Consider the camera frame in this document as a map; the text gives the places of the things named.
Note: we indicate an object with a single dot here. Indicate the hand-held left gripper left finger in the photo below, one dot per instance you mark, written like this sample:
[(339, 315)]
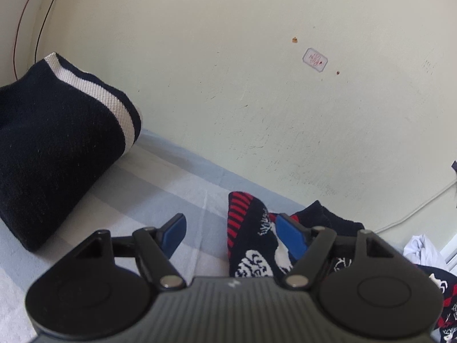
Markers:
[(175, 233)]

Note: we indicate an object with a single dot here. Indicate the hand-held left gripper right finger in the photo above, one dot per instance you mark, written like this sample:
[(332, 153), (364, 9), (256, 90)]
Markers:
[(291, 236)]

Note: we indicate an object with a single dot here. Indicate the black red white patterned garment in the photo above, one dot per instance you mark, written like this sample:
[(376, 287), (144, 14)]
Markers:
[(250, 235)]

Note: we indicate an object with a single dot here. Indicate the blue white striped bed sheet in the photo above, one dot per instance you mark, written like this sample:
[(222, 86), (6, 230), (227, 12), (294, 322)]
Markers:
[(153, 193)]

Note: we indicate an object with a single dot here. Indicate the folded black white-striped cloth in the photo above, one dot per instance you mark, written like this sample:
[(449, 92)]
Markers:
[(53, 150)]

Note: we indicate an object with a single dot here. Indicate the white window frame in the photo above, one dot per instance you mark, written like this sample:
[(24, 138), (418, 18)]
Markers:
[(452, 257)]

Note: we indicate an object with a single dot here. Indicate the small red-print wall sticker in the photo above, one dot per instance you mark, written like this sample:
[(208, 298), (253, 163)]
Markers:
[(315, 59)]

